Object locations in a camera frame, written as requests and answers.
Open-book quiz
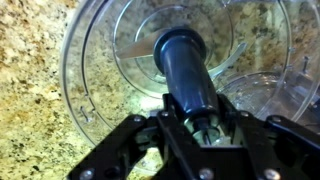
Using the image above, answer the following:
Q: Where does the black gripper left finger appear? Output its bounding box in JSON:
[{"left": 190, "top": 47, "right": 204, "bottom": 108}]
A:
[{"left": 68, "top": 93, "right": 178, "bottom": 180}]

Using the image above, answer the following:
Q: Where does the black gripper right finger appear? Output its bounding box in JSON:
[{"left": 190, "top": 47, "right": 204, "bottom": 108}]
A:
[{"left": 218, "top": 93, "right": 320, "bottom": 180}]

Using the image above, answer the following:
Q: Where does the steel blade with dark hub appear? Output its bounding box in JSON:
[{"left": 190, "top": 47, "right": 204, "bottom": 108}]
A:
[{"left": 114, "top": 26, "right": 249, "bottom": 144}]

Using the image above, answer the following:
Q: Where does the clear food processor bowl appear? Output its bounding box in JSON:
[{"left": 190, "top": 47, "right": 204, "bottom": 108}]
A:
[{"left": 59, "top": 0, "right": 320, "bottom": 151}]

